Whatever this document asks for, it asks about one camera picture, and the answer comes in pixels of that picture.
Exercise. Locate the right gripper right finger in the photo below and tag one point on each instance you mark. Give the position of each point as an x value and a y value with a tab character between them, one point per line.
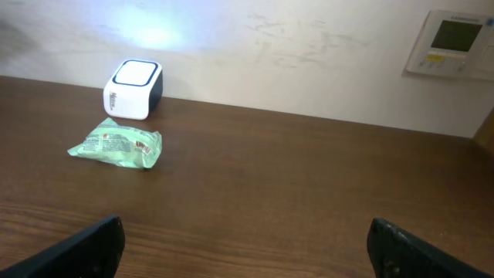
396	253

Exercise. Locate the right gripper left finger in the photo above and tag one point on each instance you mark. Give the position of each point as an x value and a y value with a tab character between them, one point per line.
92	252

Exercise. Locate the mint green snack packet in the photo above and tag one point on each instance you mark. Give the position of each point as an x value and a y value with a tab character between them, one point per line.
123	146

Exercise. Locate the wall thermostat control panel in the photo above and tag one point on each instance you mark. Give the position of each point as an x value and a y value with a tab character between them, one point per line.
454	45

